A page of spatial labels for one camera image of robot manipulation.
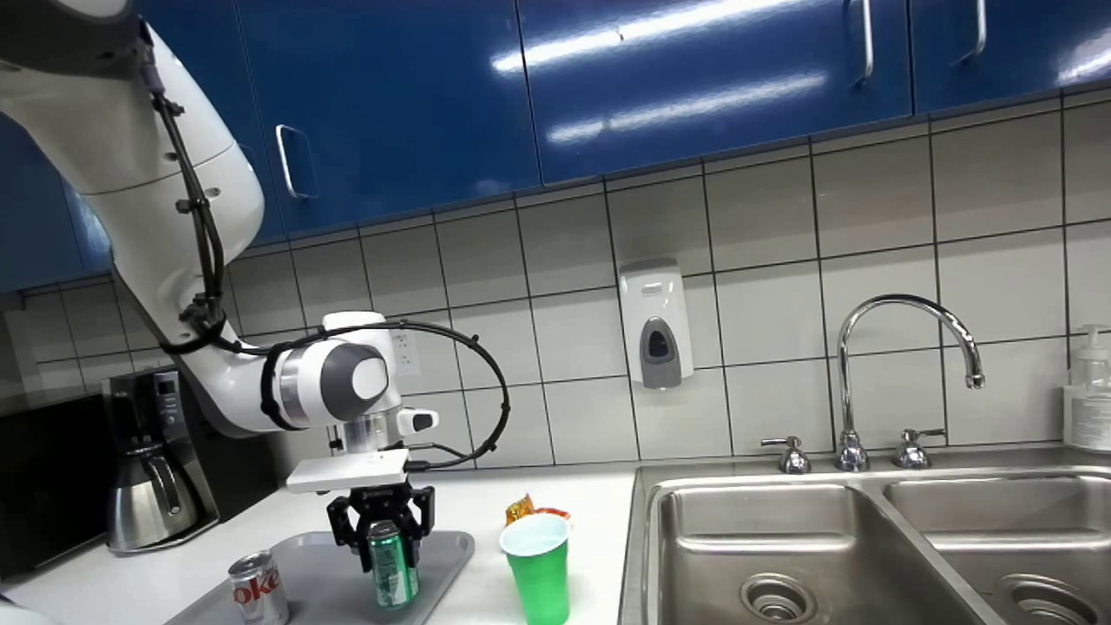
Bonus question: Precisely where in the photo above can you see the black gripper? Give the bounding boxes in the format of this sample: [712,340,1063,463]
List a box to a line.
[325,482,434,571]

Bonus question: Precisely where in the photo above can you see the green soda can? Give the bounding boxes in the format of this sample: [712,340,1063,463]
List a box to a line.
[369,521,419,612]

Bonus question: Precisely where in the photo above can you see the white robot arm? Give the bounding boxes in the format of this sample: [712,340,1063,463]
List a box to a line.
[0,0,434,566]

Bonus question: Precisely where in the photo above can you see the grey plastic tray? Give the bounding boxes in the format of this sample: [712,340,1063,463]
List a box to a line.
[169,533,475,625]

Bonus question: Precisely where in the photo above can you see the silver diet coke can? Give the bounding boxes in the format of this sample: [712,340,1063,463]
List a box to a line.
[229,553,291,625]

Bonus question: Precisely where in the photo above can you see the orange cheetos bag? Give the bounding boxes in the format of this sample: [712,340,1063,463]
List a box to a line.
[504,497,569,525]

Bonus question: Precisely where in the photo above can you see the green plastic cup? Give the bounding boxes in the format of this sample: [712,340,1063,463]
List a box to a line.
[496,514,569,625]

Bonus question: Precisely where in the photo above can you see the black coffee maker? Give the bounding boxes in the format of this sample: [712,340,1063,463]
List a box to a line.
[106,367,220,557]

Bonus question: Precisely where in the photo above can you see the black microwave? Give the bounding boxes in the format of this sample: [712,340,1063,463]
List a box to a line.
[0,396,119,576]

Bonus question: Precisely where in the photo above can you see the blue upper cabinets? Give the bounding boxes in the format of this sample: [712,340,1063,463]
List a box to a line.
[0,0,1111,297]

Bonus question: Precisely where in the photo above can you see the chrome gooseneck faucet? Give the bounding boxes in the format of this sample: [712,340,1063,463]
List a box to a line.
[834,291,985,474]

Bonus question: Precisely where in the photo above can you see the stainless steel double sink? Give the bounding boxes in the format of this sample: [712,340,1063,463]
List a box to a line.
[617,449,1111,625]

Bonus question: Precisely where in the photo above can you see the clear soap pump bottle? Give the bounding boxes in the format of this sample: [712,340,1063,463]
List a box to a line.
[1063,327,1111,451]

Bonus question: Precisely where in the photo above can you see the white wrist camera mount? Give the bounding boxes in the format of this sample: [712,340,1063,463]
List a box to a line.
[284,407,438,495]

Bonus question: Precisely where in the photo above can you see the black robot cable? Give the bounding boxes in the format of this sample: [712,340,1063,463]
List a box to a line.
[133,22,514,475]

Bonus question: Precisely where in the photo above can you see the white wall soap dispenser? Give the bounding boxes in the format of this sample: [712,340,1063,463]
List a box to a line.
[621,263,695,390]

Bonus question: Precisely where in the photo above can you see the chrome left faucet handle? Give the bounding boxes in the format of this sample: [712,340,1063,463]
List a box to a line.
[767,434,811,475]

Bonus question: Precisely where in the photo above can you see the chrome faucet handle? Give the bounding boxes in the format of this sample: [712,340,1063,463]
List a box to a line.
[767,434,811,475]
[892,426,945,468]

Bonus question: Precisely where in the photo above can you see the chrome right faucet handle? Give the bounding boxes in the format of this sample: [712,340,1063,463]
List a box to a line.
[892,426,945,468]

